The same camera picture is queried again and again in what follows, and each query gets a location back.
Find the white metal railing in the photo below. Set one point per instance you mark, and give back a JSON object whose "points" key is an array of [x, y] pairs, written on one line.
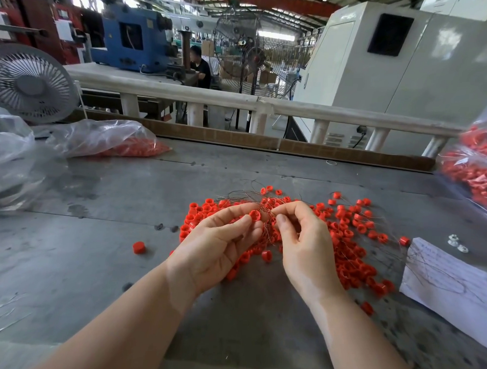
{"points": [[195, 91]]}

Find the brown wooden board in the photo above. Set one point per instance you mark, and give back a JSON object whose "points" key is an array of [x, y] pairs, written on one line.
{"points": [[229, 138]]}

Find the red industrial machine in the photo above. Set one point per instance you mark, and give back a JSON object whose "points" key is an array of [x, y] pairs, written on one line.
{"points": [[36, 15]]}

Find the large grey machine cabinet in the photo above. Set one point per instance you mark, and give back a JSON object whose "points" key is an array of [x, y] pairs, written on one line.
{"points": [[449, 71]]}

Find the pile of red plastic rings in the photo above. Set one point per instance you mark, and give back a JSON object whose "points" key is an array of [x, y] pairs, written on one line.
{"points": [[343, 224]]}

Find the white paper sheet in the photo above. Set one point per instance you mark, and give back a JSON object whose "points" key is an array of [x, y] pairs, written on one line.
{"points": [[454, 291]]}

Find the small clear plastic piece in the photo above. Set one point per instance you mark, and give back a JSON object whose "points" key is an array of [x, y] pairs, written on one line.
{"points": [[452, 239], [462, 247]]}

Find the person's right forearm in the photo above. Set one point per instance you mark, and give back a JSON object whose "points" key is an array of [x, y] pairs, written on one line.
{"points": [[365, 343]]}

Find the large clear bag red pieces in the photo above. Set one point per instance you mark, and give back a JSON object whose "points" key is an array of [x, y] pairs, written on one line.
{"points": [[477, 166]]}

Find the white desk fan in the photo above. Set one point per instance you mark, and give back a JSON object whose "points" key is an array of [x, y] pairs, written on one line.
{"points": [[30, 83]]}

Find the clear bag with red pieces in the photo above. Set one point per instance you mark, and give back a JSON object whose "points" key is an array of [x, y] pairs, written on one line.
{"points": [[99, 136]]}

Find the black pedestal fan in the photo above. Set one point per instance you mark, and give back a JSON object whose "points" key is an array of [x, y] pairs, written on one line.
{"points": [[256, 57]]}

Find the person's right hand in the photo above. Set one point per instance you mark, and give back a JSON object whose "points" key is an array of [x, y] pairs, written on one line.
{"points": [[309, 251]]}

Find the person's left forearm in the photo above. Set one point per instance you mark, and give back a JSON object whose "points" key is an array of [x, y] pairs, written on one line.
{"points": [[126, 327]]}

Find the blue industrial machine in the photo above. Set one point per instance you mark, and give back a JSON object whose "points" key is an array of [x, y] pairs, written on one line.
{"points": [[146, 53]]}

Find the person's left hand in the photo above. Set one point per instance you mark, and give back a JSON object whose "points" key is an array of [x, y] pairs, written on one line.
{"points": [[211, 250]]}

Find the crumpled clear plastic bag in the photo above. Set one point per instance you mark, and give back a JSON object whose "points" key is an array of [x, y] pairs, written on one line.
{"points": [[5, 152]]}

